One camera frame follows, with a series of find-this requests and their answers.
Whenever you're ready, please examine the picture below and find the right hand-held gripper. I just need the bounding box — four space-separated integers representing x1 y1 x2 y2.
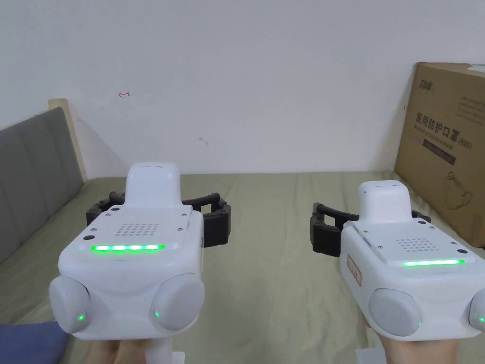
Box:
310 180 485 364

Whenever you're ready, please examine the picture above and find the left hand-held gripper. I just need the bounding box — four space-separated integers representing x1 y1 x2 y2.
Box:
48 164 232 364

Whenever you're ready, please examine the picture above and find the person's right hand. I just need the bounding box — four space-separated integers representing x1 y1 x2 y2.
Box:
365 321 485 364

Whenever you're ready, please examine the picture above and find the person's left hand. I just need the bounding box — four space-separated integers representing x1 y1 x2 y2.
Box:
100 337 148 364

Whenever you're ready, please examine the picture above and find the brown cardboard carton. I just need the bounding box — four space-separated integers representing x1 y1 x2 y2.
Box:
393 62 485 250

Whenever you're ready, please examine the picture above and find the bed with pale green sheet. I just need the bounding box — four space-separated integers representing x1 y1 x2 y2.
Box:
0 172 485 364

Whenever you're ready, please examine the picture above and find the grey padded headboard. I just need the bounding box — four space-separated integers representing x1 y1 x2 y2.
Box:
0 98 89 267

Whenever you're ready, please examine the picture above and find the dark blue garment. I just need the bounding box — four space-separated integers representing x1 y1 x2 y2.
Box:
0 320 72 364

